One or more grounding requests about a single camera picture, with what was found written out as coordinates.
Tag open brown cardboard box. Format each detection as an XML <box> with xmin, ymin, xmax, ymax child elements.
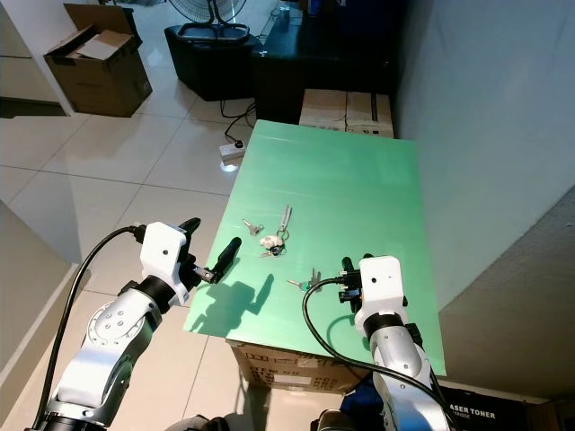
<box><xmin>45</xmin><ymin>3</ymin><xmax>154</xmax><ymax>118</ymax></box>

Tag robot leg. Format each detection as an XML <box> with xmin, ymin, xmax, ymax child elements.
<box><xmin>175</xmin><ymin>416</ymin><xmax>221</xmax><ymax>431</ymax></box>
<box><xmin>310</xmin><ymin>411</ymin><xmax>356</xmax><ymax>431</ymax></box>

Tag plain pale cardboard box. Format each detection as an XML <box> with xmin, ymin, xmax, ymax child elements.
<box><xmin>298</xmin><ymin>88</ymin><xmax>351</xmax><ymax>131</ymax></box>

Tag pale cardboard box black stripe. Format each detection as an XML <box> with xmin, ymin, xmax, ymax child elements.
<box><xmin>346</xmin><ymin>90</ymin><xmax>396</xmax><ymax>138</ymax></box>

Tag black standing fan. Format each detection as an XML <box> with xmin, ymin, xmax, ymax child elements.
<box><xmin>167</xmin><ymin>0</ymin><xmax>248</xmax><ymax>44</ymax></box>

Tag key bunch with white charm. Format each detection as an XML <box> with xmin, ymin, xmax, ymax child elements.
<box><xmin>257</xmin><ymin>204</ymin><xmax>294</xmax><ymax>259</ymax></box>

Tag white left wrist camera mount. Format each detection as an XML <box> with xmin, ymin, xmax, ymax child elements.
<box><xmin>141</xmin><ymin>222</ymin><xmax>191</xmax><ymax>293</ymax></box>

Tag black stool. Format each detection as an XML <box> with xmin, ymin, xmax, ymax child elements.
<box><xmin>164</xmin><ymin>25</ymin><xmax>261</xmax><ymax>101</ymax></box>

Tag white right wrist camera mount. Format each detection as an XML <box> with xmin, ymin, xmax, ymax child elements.
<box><xmin>355</xmin><ymin>256</ymin><xmax>404</xmax><ymax>330</ymax></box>

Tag robot left leg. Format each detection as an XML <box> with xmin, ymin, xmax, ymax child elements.
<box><xmin>175</xmin><ymin>416</ymin><xmax>221</xmax><ymax>431</ymax></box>

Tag black power cord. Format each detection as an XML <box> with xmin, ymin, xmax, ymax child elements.
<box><xmin>220</xmin><ymin>99</ymin><xmax>257</xmax><ymax>146</ymax></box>

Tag beige drawer cabinet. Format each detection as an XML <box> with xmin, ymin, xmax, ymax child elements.
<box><xmin>0</xmin><ymin>9</ymin><xmax>55</xmax><ymax>101</ymax></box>

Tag printed cardboard box under table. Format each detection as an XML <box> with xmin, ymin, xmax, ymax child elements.
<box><xmin>229</xmin><ymin>341</ymin><xmax>360</xmax><ymax>391</ymax></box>

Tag white power strip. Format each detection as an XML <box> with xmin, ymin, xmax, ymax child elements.
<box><xmin>220</xmin><ymin>139</ymin><xmax>245</xmax><ymax>163</ymax></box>

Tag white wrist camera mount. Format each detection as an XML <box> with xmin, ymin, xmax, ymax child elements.
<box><xmin>355</xmin><ymin>256</ymin><xmax>404</xmax><ymax>330</ymax></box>
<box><xmin>141</xmin><ymin>222</ymin><xmax>191</xmax><ymax>293</ymax></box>

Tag silver keys with green tag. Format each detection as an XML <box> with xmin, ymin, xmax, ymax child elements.
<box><xmin>287</xmin><ymin>268</ymin><xmax>324</xmax><ymax>293</ymax></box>

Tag robot right leg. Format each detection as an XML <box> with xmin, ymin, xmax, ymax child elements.
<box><xmin>310</xmin><ymin>411</ymin><xmax>356</xmax><ymax>431</ymax></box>

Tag black glossy cabinet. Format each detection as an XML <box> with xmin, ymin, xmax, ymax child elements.
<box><xmin>252</xmin><ymin>0</ymin><xmax>401</xmax><ymax>125</ymax></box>

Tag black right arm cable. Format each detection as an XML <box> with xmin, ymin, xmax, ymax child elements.
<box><xmin>301</xmin><ymin>278</ymin><xmax>455</xmax><ymax>412</ymax></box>

